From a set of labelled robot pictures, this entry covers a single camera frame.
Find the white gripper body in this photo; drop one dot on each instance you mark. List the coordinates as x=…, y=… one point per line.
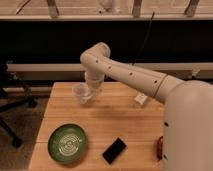
x=93, y=87

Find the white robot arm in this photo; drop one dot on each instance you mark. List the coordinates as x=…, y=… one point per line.
x=188, y=107

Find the translucent ceramic cup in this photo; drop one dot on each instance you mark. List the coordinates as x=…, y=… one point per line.
x=81, y=92

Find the green patterned plate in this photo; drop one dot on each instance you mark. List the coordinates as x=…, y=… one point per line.
x=67, y=143

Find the black smartphone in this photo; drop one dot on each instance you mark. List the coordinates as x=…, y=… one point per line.
x=114, y=150

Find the black office chair base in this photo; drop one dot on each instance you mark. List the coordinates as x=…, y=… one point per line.
x=6, y=78

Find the red pocket knife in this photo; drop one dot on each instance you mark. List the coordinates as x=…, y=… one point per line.
x=159, y=148

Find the white baseboard rail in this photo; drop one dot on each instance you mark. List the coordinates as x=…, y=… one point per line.
x=202, y=71

